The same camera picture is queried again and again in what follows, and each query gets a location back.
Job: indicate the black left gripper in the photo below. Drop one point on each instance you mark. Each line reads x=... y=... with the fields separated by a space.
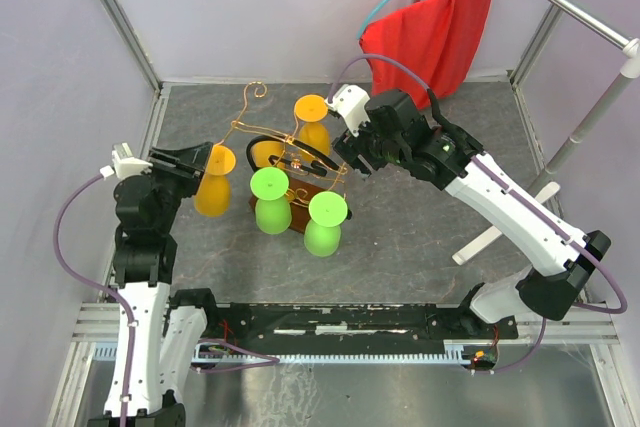
x=190 y=163

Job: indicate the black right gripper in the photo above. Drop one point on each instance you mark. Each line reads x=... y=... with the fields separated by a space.
x=350 y=149

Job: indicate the orange plastic goblet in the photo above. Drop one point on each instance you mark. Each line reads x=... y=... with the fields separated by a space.
x=264 y=150
x=214 y=193
x=311 y=110

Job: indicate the gold wire wine glass rack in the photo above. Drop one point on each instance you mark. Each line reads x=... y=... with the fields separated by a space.
x=309 y=171

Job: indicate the green plastic goblet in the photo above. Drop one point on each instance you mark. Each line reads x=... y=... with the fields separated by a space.
x=327 y=210
x=272 y=210

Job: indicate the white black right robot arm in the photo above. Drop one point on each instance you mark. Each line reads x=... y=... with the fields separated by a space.
x=388 y=129

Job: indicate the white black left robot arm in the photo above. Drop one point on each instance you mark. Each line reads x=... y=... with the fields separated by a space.
x=158 y=328

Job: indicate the red cloth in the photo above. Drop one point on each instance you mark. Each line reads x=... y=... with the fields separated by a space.
x=436 y=39

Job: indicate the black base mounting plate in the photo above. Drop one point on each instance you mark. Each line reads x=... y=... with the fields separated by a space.
x=269 y=328

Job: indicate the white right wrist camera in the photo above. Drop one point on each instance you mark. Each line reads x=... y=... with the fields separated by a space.
x=348 y=103

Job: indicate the white cable duct rail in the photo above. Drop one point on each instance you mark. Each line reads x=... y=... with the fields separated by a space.
x=445 y=354

